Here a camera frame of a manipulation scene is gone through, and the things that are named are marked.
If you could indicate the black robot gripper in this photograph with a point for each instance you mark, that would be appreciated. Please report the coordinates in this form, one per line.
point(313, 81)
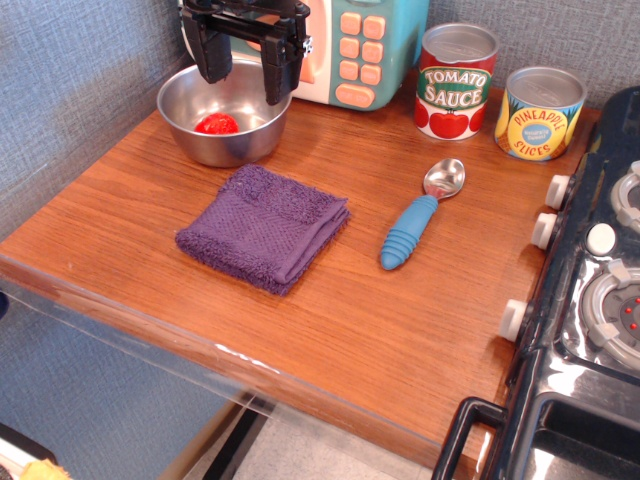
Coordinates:
point(207, 26)

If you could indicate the violet cloth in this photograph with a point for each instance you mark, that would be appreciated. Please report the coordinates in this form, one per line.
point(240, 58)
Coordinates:
point(264, 228)

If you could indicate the red ball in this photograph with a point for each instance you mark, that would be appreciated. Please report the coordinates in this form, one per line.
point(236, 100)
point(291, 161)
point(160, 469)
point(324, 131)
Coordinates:
point(217, 124)

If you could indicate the steel bowl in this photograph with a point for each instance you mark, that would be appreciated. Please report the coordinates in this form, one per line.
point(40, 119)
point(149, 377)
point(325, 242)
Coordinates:
point(186, 98)

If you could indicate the teal toy microwave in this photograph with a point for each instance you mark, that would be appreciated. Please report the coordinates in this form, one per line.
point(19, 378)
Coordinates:
point(361, 51)

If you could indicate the tomato sauce can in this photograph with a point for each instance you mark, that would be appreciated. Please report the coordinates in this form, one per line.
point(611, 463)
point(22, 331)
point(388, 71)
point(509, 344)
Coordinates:
point(454, 79)

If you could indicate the pineapple slices can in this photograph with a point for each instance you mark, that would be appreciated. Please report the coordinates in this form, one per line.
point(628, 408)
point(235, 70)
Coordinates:
point(539, 112)

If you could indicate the white stove knob upper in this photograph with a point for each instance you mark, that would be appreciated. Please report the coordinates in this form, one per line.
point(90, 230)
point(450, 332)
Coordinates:
point(557, 190)

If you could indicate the white stove knob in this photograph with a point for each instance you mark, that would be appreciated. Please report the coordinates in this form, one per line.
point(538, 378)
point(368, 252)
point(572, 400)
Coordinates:
point(512, 319)
point(543, 230)
point(557, 190)

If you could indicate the white stove knob middle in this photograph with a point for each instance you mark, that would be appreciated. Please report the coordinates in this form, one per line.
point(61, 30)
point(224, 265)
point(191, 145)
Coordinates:
point(543, 230)

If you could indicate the white stove knob lower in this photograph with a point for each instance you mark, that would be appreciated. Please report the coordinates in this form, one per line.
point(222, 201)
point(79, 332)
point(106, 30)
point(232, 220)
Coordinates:
point(512, 319)

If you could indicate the yellow object at corner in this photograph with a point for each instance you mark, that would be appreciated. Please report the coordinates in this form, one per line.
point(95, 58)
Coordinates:
point(44, 470)

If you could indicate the black toy stove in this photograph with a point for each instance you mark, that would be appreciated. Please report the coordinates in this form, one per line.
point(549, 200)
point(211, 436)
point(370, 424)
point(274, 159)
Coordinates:
point(573, 384)

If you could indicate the blue handled metal spoon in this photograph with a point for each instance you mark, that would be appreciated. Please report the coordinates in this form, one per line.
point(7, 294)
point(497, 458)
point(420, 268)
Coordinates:
point(444, 180)

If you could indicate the black oven door handle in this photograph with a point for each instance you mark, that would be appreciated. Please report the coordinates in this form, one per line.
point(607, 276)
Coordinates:
point(471, 411)

